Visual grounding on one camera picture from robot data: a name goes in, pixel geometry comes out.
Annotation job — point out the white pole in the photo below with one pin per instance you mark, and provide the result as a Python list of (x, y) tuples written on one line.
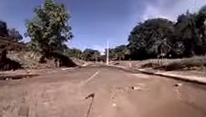
[(107, 54)]

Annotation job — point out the distant row of trees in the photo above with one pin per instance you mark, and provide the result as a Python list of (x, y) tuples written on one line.
[(91, 54)]

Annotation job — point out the grey asphalt road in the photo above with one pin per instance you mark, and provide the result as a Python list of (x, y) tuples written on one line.
[(122, 102)]

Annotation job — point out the wood of large trees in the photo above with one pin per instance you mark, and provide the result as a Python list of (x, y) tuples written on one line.
[(158, 37)]

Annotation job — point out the tall green tree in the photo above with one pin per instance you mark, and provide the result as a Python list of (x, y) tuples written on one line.
[(49, 25)]

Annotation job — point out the grass bank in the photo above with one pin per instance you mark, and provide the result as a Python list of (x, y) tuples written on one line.
[(187, 63)]

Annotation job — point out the earth verge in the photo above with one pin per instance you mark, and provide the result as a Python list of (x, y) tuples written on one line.
[(20, 74)]

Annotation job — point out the pale pavement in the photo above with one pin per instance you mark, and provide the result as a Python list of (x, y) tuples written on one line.
[(190, 77)]

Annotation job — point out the rough earth bank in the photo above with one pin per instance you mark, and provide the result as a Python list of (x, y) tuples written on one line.
[(11, 57)]

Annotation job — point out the dark trees behind bank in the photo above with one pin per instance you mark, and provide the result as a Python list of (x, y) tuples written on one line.
[(2, 29)]

